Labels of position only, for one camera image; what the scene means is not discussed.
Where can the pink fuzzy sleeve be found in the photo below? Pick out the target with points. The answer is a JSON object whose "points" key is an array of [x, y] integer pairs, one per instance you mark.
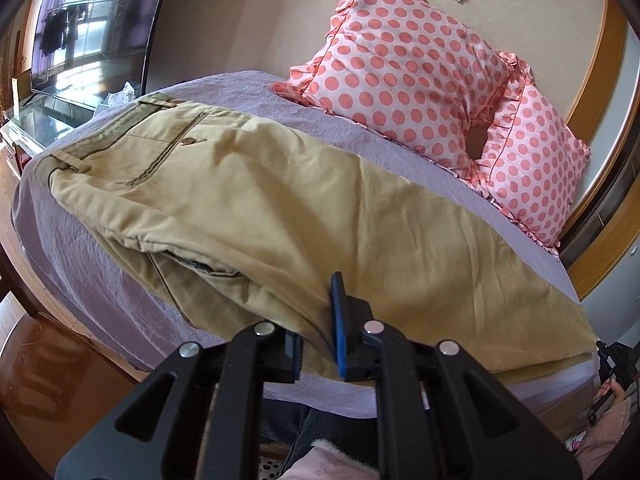
{"points": [[599, 441]]}

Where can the pink polka-dot pillow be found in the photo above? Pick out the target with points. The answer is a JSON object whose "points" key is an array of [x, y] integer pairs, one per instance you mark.
{"points": [[407, 71], [531, 163]]}

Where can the black flat television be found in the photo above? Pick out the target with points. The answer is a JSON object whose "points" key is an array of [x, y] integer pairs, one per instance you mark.
{"points": [[86, 49]]}

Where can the person's right hand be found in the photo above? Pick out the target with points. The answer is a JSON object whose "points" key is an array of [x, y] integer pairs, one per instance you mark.
{"points": [[611, 404]]}

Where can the khaki tan pants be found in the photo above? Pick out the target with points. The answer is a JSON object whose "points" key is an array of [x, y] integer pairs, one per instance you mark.
{"points": [[233, 218]]}

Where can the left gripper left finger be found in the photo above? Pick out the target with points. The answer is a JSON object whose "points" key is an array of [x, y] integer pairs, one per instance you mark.
{"points": [[197, 416]]}

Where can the lavender bed sheet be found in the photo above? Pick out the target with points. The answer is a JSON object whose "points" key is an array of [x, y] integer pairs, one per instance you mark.
{"points": [[144, 328]]}

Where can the glass tv stand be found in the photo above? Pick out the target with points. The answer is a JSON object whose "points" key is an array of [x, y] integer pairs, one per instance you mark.
{"points": [[41, 121]]}

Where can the left pink polka-dot pillow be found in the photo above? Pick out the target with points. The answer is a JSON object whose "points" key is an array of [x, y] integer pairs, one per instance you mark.
{"points": [[407, 71]]}

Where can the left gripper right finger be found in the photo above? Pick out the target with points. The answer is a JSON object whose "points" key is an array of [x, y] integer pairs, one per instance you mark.
{"points": [[441, 415]]}

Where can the right pink polka-dot pillow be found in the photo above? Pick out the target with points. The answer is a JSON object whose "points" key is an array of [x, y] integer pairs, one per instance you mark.
{"points": [[531, 163]]}

